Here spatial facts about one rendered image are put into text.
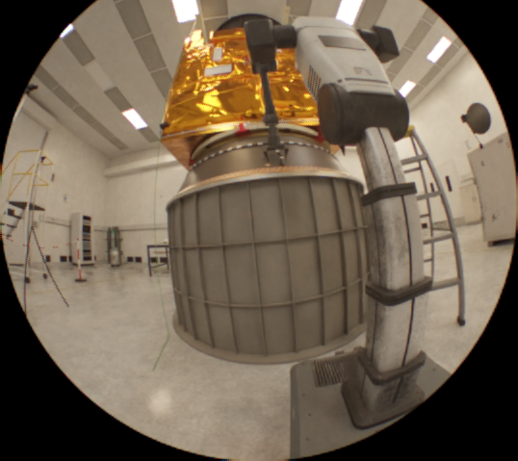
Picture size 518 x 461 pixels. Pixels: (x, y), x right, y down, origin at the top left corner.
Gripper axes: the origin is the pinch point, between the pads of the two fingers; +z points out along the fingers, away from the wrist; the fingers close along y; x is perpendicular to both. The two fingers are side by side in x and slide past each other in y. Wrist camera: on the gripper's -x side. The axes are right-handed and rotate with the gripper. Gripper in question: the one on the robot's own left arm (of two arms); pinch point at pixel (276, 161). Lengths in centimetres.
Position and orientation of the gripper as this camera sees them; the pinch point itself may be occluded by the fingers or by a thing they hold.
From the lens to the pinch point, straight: 104.9
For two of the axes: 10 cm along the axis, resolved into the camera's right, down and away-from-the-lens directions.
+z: 1.5, 9.4, 3.1
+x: -0.6, 3.2, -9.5
